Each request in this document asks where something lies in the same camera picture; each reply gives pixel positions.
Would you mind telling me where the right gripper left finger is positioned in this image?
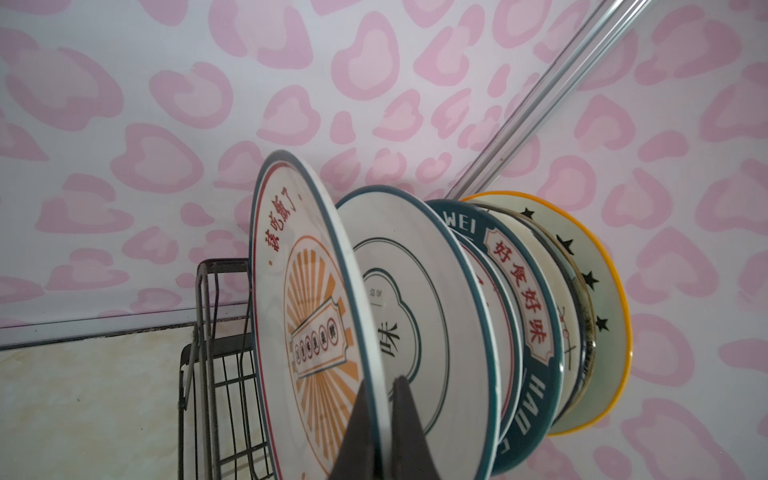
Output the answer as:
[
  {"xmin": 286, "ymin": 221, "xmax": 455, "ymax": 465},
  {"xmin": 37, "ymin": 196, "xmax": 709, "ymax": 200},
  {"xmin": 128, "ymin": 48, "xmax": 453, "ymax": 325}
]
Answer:
[{"xmin": 328, "ymin": 382, "xmax": 375, "ymax": 480}]

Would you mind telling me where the large orange sunburst plate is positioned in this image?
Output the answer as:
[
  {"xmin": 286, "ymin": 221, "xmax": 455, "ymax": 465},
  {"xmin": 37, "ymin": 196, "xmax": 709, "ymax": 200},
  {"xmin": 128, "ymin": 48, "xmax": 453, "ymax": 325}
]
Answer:
[{"xmin": 250, "ymin": 150, "xmax": 392, "ymax": 479}]

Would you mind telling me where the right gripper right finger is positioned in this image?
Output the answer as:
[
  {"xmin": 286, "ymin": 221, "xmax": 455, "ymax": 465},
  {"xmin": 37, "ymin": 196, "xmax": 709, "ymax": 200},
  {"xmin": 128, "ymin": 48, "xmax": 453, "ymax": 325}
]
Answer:
[{"xmin": 391, "ymin": 376, "xmax": 440, "ymax": 480}]

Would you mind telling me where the white plate grey cloud outline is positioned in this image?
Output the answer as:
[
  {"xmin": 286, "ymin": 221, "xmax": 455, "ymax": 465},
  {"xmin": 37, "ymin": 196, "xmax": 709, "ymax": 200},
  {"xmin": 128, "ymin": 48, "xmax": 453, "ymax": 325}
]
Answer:
[{"xmin": 337, "ymin": 185, "xmax": 501, "ymax": 479}]

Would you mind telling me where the green rim lettered plate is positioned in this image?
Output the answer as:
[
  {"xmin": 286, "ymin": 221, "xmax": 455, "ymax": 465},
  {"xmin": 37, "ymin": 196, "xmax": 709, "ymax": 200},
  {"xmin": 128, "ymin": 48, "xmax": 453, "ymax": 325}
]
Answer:
[{"xmin": 427, "ymin": 199, "xmax": 564, "ymax": 475}]

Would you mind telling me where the black wire dish rack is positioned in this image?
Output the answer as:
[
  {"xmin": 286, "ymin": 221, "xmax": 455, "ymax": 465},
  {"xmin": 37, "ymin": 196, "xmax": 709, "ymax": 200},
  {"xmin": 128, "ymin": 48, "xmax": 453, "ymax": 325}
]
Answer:
[{"xmin": 177, "ymin": 258, "xmax": 276, "ymax": 479}]

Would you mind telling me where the star and cat plate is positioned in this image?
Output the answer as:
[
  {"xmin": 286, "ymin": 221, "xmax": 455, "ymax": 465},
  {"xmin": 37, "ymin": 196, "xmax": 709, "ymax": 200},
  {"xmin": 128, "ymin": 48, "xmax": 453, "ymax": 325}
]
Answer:
[{"xmin": 466, "ymin": 191, "xmax": 633, "ymax": 437}]

